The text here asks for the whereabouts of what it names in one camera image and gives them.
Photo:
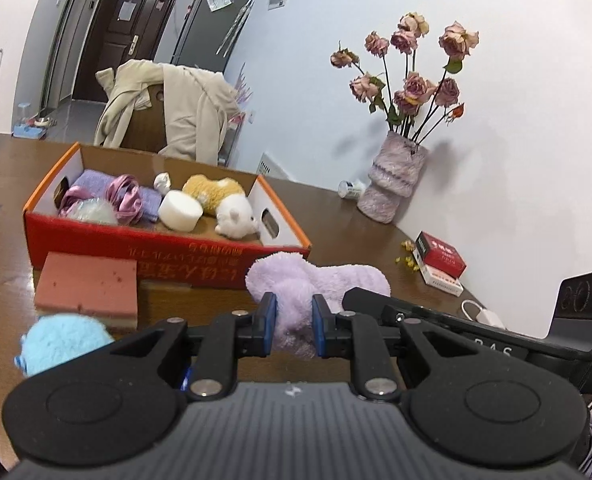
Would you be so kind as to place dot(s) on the small white bottle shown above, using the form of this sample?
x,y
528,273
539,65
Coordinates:
x,y
351,188

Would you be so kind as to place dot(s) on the red cardboard box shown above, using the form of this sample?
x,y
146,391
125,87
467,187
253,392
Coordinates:
x,y
101,250

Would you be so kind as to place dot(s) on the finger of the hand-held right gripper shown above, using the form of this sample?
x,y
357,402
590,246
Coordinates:
x,y
371,300

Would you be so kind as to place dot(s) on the beige jacket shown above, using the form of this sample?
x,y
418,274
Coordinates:
x,y
191,110

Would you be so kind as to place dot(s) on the yellow white plush toy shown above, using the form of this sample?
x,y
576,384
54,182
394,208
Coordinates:
x,y
216,195

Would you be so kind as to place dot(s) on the white paper notice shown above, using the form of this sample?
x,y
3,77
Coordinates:
x,y
126,10

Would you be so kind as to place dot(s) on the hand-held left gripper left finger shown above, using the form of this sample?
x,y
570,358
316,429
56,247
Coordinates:
x,y
268,322

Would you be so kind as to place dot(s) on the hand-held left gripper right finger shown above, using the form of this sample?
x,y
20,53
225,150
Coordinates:
x,y
319,327

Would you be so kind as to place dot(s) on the yellow dried petals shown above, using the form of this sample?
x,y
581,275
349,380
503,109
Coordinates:
x,y
406,255

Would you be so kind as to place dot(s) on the flat white box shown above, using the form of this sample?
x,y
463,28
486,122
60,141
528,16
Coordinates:
x,y
441,284

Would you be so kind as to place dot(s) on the dried pink roses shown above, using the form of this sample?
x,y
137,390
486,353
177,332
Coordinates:
x,y
416,87

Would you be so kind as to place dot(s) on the small white item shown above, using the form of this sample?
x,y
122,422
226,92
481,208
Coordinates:
x,y
162,182

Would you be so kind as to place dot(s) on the dark brown entrance door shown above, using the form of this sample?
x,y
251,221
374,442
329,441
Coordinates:
x,y
111,60

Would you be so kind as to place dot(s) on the lavender towel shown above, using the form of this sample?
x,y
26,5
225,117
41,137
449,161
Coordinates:
x,y
93,180

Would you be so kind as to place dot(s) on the dark side door frame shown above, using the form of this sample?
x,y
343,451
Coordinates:
x,y
61,35

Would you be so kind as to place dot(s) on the purple satin scrunchie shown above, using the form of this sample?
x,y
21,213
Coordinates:
x,y
124,195

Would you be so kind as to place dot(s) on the grey fridge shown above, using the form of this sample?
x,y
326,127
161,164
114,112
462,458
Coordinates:
x,y
201,40

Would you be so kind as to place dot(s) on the blue pet feeder tray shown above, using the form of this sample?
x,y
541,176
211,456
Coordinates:
x,y
31,127

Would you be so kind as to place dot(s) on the pink textured vase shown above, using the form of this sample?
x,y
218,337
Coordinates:
x,y
393,180

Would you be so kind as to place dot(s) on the purple fluffy cloth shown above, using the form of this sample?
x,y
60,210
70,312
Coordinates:
x,y
296,280

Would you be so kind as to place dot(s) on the light blue plush ball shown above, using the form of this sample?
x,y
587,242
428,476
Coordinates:
x,y
61,340

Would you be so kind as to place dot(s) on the pink sponge block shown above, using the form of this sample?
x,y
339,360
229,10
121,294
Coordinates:
x,y
86,285

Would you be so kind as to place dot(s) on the small red box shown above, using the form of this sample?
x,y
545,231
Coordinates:
x,y
441,255

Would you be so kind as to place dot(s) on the wooden chair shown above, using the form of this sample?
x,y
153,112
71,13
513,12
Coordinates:
x,y
146,125

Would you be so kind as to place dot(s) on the clear plastic bag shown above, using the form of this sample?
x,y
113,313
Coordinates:
x,y
93,211
220,1

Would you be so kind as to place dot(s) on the white foam roll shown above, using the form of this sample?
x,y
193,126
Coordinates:
x,y
178,210

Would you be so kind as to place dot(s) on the folded white umbrella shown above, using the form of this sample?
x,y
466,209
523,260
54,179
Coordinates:
x,y
236,25

